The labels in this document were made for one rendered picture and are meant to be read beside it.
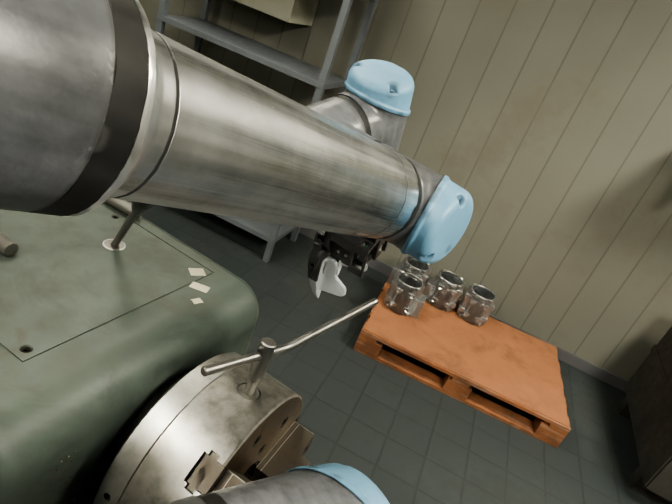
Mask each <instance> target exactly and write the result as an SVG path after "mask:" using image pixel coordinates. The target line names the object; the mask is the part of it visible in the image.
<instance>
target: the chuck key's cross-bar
mask: <svg viewBox="0 0 672 504"><path fill-rule="evenodd" d="M377 304H378V300H377V299H376V298H373V299H371V300H369V301H367V302H365V303H363V304H361V305H360V306H358V307H356V308H354V309H352V310H350V311H348V312H346V313H344V314H342V315H340V316H338V317H336V318H334V319H332V320H331V321H329V322H327V323H325V324H323V325H321V326H319V327H317V328H315V329H313V330H311V331H309V332H307V333H305V334H303V335H302V336H300V337H298V338H296V339H294V340H292V341H290V342H288V343H286V344H283V345H279V346H276V348H275V351H274V353H273V356H276V355H279V354H283V353H286V352H289V351H291V350H293V349H295V348H297V347H299V346H300V345H302V344H304V343H306V342H308V341H310V340H312V339H314V338H315V337H317V336H319V335H321V334H323V333H325V332H327V331H329V330H330V329H332V328H334V327H336V326H338V325H340V324H342V323H344V322H345V321H347V320H349V319H351V318H353V317H355V316H357V315H359V314H360V313H362V312H364V311H366V310H368V309H370V308H372V307H374V306H375V305H377ZM273 356H272V357H273ZM261 359H262V355H261V353H260V352H259V351H257V352H254V353H250V354H246V355H243V356H239V357H236V358H232V359H228V360H225V361H221V362H218V363H214V364H210V365H207V366H203V367H202V368H201V374H202V375H203V376H204V377H205V376H209V375H212V374H215V373H219V372H222V371H225V370H229V369H232V368H236V367H239V366H242V365H246V364H249V363H252V362H256V361H259V360H261Z"/></svg>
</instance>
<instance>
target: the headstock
mask: <svg viewBox="0 0 672 504"><path fill-rule="evenodd" d="M127 217H128V215H126V214H124V213H123V212H121V211H119V210H118V209H116V208H114V207H113V206H111V205H109V204H108V203H106V202H103V203H102V204H101V205H100V206H98V207H97V208H95V209H93V210H92V211H90V212H88V213H85V214H82V215H79V216H70V217H68V216H55V215H46V214H38V213H29V212H21V211H11V210H2V209H0V232H1V233H2V234H4V235H5V236H6V237H8V238H9V239H11V240H12V241H13V242H15V243H16V244H17V245H18V247H19V248H18V251H17V252H16V253H15V254H14V255H12V256H6V255H4V254H3V253H1V252H0V504H53V503H54V504H57V503H58V504H65V503H64V502H66V503H67V504H72V502H73V504H93V502H94V499H95V496H96V493H97V491H98V488H99V486H100V484H101V482H102V479H103V477H104V473H105V469H106V466H107V463H108V460H109V458H110V456H111V454H112V452H113V450H114V448H115V446H116V444H117V442H118V441H119V439H120V437H121V436H122V434H123V433H124V431H125V430H126V428H127V427H128V426H129V424H130V423H131V422H132V420H133V419H134V418H135V416H136V415H137V414H138V413H139V412H140V410H141V409H142V408H143V407H144V406H145V405H146V404H147V403H148V402H149V400H150V399H151V398H152V397H153V396H154V395H155V394H157V393H158V392H159V391H160V390H161V389H162V388H163V387H164V386H166V385H167V384H168V383H169V382H171V381H172V380H173V379H175V378H176V377H178V376H179V375H181V374H183V373H185V372H187V371H189V370H191V369H194V368H195V367H197V366H198V365H200V364H201V363H203V362H205V361H206V360H208V359H210V358H212V357H214V356H217V355H219V354H223V353H227V352H236V353H238V354H240V355H242V354H244V355H246V353H247V350H248V347H249V344H250V341H251V338H252V334H253V331H254V328H255V325H256V322H257V319H258V315H259V305H258V301H257V298H256V295H255V293H254V292H253V290H252V288H251V287H250V286H249V285H248V284H247V283H246V282H245V281H244V280H242V279H241V278H239V277H238V276H236V275H235V274H233V273H231V272H230V271H228V270H227V269H225V268H223V267H222V266H220V265H219V264H217V263H215V262H214V261H212V260H211V259H209V258H207V257H206V256H204V255H203V254H201V253H199V252H198V251H196V250H195V249H193V248H191V247H190V246H188V245H187V244H185V243H183V242H182V241H180V240H179V239H177V238H175V237H174V236H172V235H171V234H169V233H167V232H166V231H164V230H163V229H161V228H159V227H158V226H156V225H155V224H153V223H152V222H150V221H148V220H147V219H145V218H144V217H142V216H140V217H139V218H138V219H136V220H135V221H134V223H133V224H132V226H131V227H130V229H129V230H128V232H127V233H126V235H125V236H124V238H123V239H122V242H124V243H125V245H126V247H125V249H123V250H121V251H111V250H108V249H106V248H105V247H104V246H103V241H105V240H107V239H114V238H115V236H116V234H117V233H118V231H119V230H120V228H121V227H122V225H123V223H124V222H125V220H126V219H127ZM188 268H203V270H204V272H205V274H206V276H191V275H190V272H189V269H188ZM193 281H194V282H196V283H199V284H202V285H205V286H207V287H210V289H209V290H208V292H207V293H204V292H202V291H199V290H196V289H194V288H191V287H189V286H190V285H191V284H192V282H193ZM196 298H200V299H201V300H202V301H203V303H199V304H194V303H193V302H192V301H191V299H196ZM242 356H243V355H242ZM75 451H76V452H75ZM68 455H69V458H68ZM67 458H68V459H67ZM66 459H67V460H66ZM72 459H75V460H73V461H72ZM61 461H62V462H61ZM64 461H65V462H67V463H65V462H64ZM71 461H72V462H71ZM57 466H58V467H57ZM81 467H82V468H81ZM68 468H69V469H68ZM79 468H81V469H79ZM50 469H52V470H50ZM56 469H58V470H56ZM54 470H55V471H57V472H55V471H54ZM66 470H67V471H66ZM64 471H66V472H64ZM72 472H73V473H72ZM63 473H64V474H63ZM80 473H81V474H80ZM71 476H72V477H71ZM65 477H67V478H65ZM69 477H71V478H69ZM51 478H52V479H54V480H53V481H52V479H51ZM58 478H59V479H58ZM63 478H65V479H63ZM68 478H69V480H68ZM75 478H76V479H75ZM50 479H51V480H50ZM57 479H58V480H57ZM64 482H65V483H66V482H67V483H66V484H65V485H64V484H63V483H64ZM69 483H70V484H69ZM58 484H60V485H58ZM65 487H66V488H65ZM64 488H65V489H64ZM51 489H52V491H50V490H51ZM60 491H62V492H60ZM78 491H79V492H78ZM59 492H60V493H59ZM69 494H70V496H69ZM65 495H66V496H65ZM64 496H65V497H64ZM73 496H74V497H73ZM63 498H64V499H63ZM73 499H76V500H75V501H73ZM62 500H64V501H62ZM55 502H56V503H55Z"/></svg>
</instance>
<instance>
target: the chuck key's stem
mask: <svg viewBox="0 0 672 504"><path fill-rule="evenodd" d="M276 346H277V344H276V342H275V341H274V340H273V339H271V338H267V337H266V338H262V339H261V341H260V344H259V346H258V349H257V351H259V352H260V353H261V355H262V359H261V360H259V361H256V362H252V364H251V366H250V369H249V371H248V374H247V378H248V382H247V384H246V386H245V389H243V390H242V391H243V392H244V393H245V394H246V395H247V396H251V395H253V394H255V392H254V391H255V389H256V386H257V384H258V383H259V382H261V381H262V380H263V377H264V375H265V372H266V370H267V368H268V365H269V363H270V360H271V358H272V356H273V353H274V351H275V348H276ZM257 351H256V352H257Z"/></svg>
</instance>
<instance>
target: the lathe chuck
mask: <svg viewBox="0 0 672 504"><path fill-rule="evenodd" d="M250 366H251V364H246V365H242V366H239V367H236V368H233V369H231V370H229V371H228V372H226V373H224V374H223V375H222V376H220V377H219V378H217V379H216V380H215V381H213V382H212V383H211V384H210V385H209V386H207V387H206V388H205V389H204V390H203V391H202V392H201V393H199V394H198V395H197V396H196V397H195V398H194V399H193V400H192V401H191V402H190V403H189V404H188V405H187V406H186V407H185V408H184V409H183V411H182V412H181V413H180V414H179V415H178V416H177V417H176V418H175V419H174V421H173V422H172V423H171V424H170V425H169V427H168V428H167V429H166V430H165V431H164V433H163V434H162V435H161V436H160V438H159V439H158V440H157V442H156V443H155V444H154V446H153V447H152V448H151V450H150V451H149V453H148V454H147V455H146V457H145V458H144V460H143V461H142V463H141V464H140V466H139V467H138V469H137V471H136V472H135V474H134V475H133V477H132V479H131V480H130V482H129V484H128V486H127V488H126V489H125V491H124V493H123V495H122V497H121V499H120V501H119V504H169V503H171V502H173V501H176V500H179V499H182V498H185V497H189V496H198V495H202V493H201V492H200V491H197V490H196V491H195V492H194V494H193V493H192V492H191V491H189V490H188V489H187V486H188V485H189V484H190V483H188V482H187V479H188V478H189V477H190V475H191V474H192V473H193V471H194V470H195V468H196V467H197V466H198V464H199V463H200V462H201V460H202V459H203V457H204V456H205V455H206V453H207V454H209V455H211V453H212V452H215V453H217V454H218V455H219V456H220V457H219V459H218V460H217V461H218V462H219V463H220V464H222V465H223V466H224V467H226V468H228V469H231V470H233V471H235V472H238V473H240V474H242V475H243V476H245V477H247V478H248V479H249V480H250V481H252V480H253V478H252V477H251V476H250V475H249V474H247V475H245V474H244V473H245V472H246V471H247V470H248V469H249V467H250V466H251V465H253V464H254V463H255V462H256V461H261V460H262V459H263V458H264V457H265V456H266V454H267V453H268V452H269V451H270V450H271V448H272V447H273V446H274V445H275V444H276V443H277V441H278V440H279V439H280V438H281V437H282V435H283V434H284V433H285V432H286V431H287V430H288V428H289V427H290V426H291V425H292V424H293V422H294V421H295V420H296V419H297V418H298V417H299V415H300V414H301V411H302V398H301V396H300V395H299V394H297V393H296V392H294V391H293V390H291V389H290V388H288V387H287V386H285V385H284V384H282V383H281V382H279V381H278V380H277V379H275V378H274V377H272V376H271V375H269V374H268V373H266V372H265V375H264V377H263V380H262V381H261V382H259V383H258V384H257V386H256V388H257V389H258V390H259V392H260V397H259V398H258V399H255V400H247V399H244V398H242V397H241V396H240V395H239V394H238V392H237V388H238V386H239V385H242V384H247V382H248V378H247V374H248V371H249V369H250Z"/></svg>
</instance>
